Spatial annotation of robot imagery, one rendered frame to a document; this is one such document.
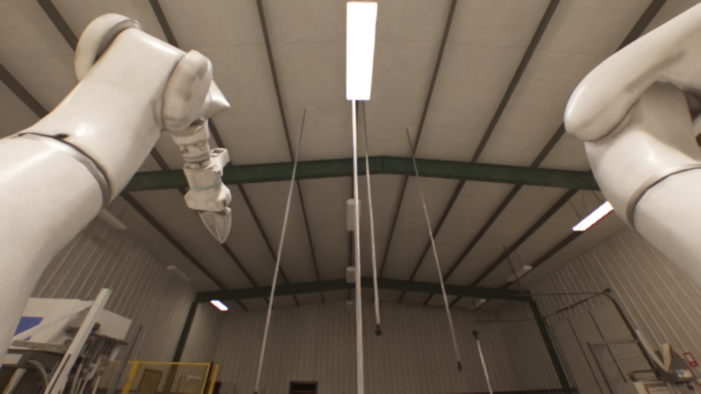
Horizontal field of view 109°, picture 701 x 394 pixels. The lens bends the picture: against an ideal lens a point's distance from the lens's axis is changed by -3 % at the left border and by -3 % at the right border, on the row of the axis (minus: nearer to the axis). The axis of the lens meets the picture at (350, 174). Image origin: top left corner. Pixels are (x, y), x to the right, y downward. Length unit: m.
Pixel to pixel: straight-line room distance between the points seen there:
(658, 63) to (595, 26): 5.80
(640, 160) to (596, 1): 5.67
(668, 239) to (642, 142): 0.10
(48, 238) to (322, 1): 4.73
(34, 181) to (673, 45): 0.50
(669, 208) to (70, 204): 0.43
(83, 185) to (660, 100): 0.52
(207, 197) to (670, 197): 0.73
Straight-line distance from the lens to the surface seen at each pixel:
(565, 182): 8.04
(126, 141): 0.30
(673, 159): 0.35
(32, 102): 7.63
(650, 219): 0.32
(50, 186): 0.25
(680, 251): 0.30
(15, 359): 5.65
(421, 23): 5.19
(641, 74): 0.39
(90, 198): 0.27
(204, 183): 0.70
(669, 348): 9.13
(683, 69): 0.38
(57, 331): 5.49
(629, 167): 0.35
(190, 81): 0.32
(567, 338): 14.97
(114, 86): 0.32
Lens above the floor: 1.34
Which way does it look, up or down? 41 degrees up
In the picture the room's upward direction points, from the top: straight up
